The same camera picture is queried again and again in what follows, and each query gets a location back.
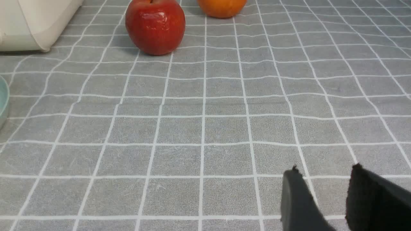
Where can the white toaster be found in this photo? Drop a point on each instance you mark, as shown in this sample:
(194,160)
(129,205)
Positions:
(34,25)

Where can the red apple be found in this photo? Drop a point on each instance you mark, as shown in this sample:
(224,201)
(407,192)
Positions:
(156,27)

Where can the orange persimmon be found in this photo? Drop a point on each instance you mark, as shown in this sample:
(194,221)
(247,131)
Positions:
(221,9)

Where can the light green plate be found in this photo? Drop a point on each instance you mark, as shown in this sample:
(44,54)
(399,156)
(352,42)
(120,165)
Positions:
(4,101)

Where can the grey checkered tablecloth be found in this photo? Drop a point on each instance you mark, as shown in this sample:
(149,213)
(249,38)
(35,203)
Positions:
(103,137)

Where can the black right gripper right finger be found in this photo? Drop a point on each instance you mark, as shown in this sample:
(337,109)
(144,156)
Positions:
(374,203)

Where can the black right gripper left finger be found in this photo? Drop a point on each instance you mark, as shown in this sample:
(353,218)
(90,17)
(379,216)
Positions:
(299,211)

